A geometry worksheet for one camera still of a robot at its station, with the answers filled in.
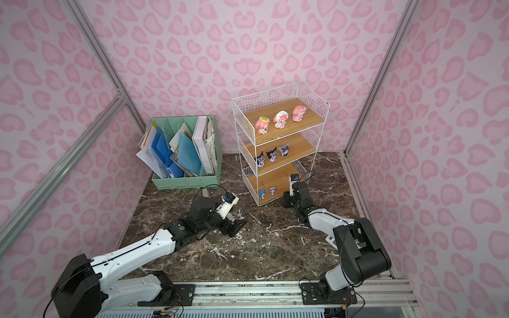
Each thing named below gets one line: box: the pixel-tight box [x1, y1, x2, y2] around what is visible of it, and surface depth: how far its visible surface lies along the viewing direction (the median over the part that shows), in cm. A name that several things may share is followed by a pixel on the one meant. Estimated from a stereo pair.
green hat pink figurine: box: [255, 115, 271, 135], surface depth 68 cm
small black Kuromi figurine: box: [256, 151, 266, 169], surface depth 80 cm
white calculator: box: [324, 235, 339, 252], surface depth 87 cm
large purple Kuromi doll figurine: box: [278, 142, 290, 158], surface depth 83 cm
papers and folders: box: [135, 115, 219, 179], surface depth 97 cm
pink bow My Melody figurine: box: [291, 105, 307, 122], surface depth 73 cm
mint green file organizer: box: [145, 115, 223, 190], surface depth 99 cm
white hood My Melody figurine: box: [273, 109, 289, 130], surface depth 70 cm
